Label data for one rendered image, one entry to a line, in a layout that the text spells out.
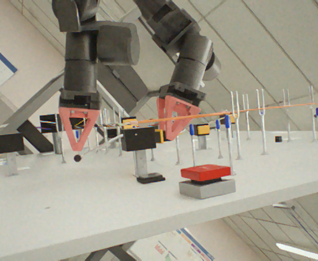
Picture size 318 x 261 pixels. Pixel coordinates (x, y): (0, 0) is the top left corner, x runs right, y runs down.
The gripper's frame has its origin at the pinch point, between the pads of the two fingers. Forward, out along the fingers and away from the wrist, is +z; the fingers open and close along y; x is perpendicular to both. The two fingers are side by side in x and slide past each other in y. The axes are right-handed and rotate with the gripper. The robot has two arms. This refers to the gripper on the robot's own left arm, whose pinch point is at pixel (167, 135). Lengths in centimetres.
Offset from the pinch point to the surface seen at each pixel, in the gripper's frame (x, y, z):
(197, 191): 1.5, -23.9, 7.1
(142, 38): -9, 120, -51
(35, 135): 24, 99, 11
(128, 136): 7.6, -2.5, 2.7
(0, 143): 29.7, 26.1, 13.1
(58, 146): 15, 72, 12
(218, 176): -0.7, -23.7, 4.6
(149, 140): 3.6, -2.4, 2.2
